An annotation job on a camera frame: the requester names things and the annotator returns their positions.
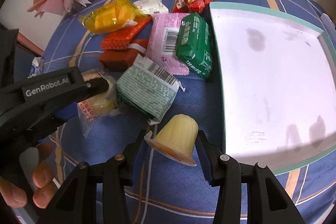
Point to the yellow transparent snack bag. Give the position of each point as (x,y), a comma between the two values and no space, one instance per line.
(116,15)

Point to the white tray teal rim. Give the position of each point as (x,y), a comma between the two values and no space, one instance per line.
(278,86)

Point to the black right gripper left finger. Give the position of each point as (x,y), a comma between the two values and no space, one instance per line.
(75,200)

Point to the pink snack packet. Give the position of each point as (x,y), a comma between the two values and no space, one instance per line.
(162,43)

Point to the blue plaid tablecloth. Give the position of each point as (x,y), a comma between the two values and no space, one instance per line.
(169,192)

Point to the crumpled blue white wrapper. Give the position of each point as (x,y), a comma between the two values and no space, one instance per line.
(37,66)

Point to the yellow jelly cup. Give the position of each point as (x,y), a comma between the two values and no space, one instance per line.
(176,139)

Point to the orange patterned snack packet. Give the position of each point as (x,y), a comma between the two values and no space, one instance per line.
(120,39)

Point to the green biscuit pack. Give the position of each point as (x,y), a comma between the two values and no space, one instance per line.
(194,45)

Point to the pale green brick-pattern packet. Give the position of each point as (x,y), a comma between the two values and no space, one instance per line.
(148,87)

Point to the white snack packet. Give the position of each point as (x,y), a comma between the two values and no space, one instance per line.
(151,7)

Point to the clear round cake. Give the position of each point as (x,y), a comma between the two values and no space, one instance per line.
(92,110)

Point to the dark red snack bar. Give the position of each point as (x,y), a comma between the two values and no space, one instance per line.
(121,60)

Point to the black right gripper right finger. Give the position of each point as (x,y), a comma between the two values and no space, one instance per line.
(268,202)

